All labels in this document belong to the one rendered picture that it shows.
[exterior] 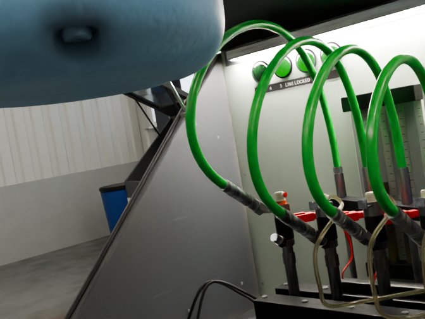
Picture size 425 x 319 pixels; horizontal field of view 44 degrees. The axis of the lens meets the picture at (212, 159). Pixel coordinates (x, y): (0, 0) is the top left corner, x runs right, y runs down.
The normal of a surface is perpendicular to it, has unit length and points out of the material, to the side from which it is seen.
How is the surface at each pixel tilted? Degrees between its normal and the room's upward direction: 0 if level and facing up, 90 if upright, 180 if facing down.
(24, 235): 90
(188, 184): 90
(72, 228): 90
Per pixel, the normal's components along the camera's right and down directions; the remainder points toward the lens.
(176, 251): 0.73, -0.08
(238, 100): -0.66, 0.15
